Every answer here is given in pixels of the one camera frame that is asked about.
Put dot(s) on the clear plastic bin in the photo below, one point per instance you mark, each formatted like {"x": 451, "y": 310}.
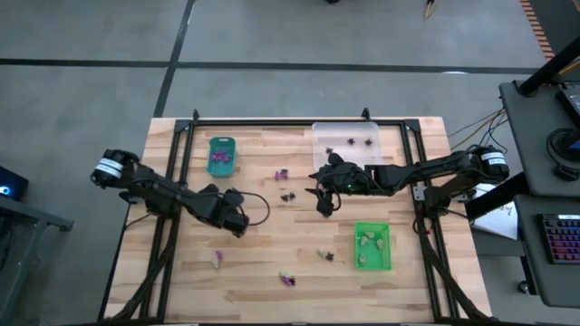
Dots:
{"x": 362, "y": 131}

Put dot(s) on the green plastic basket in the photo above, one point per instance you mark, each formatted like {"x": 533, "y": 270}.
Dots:
{"x": 372, "y": 266}

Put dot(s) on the black round headset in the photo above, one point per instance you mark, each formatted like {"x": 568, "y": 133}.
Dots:
{"x": 566, "y": 173}

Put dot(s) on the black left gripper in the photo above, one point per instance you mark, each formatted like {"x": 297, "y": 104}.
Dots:
{"x": 217, "y": 210}

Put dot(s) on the white paper sheet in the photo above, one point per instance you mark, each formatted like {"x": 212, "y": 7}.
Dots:
{"x": 498, "y": 222}

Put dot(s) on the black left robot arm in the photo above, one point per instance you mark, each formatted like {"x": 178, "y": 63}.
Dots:
{"x": 149, "y": 190}

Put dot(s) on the black caster wheel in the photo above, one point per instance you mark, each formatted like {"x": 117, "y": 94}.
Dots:
{"x": 523, "y": 286}

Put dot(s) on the black slanted pole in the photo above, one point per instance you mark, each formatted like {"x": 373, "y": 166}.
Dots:
{"x": 544, "y": 72}

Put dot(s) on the grey side table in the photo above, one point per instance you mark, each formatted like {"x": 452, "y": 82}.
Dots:
{"x": 27, "y": 217}

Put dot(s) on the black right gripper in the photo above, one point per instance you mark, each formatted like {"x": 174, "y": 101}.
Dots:
{"x": 344, "y": 181}

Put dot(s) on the black laptop screen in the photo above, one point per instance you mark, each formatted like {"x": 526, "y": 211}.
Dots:
{"x": 572, "y": 102}

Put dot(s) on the grey desk with keyboard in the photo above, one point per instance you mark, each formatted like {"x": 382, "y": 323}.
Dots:
{"x": 544, "y": 285}

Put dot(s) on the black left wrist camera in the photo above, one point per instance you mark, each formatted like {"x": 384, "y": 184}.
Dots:
{"x": 233, "y": 198}

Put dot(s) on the backlit keyboard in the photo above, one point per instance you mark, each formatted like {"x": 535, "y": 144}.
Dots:
{"x": 562, "y": 240}

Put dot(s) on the black aluminium table frame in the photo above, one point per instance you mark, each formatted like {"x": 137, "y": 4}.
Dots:
{"x": 272, "y": 122}

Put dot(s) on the orange striped floor mat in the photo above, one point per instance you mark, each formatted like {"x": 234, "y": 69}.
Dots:
{"x": 537, "y": 27}

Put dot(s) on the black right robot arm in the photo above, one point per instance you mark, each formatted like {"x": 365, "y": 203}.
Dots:
{"x": 421, "y": 169}

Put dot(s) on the teal plastic basket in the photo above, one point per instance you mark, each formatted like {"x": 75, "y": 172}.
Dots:
{"x": 226, "y": 142}

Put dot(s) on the black device with blue light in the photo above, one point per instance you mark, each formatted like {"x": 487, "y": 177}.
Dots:
{"x": 16, "y": 185}

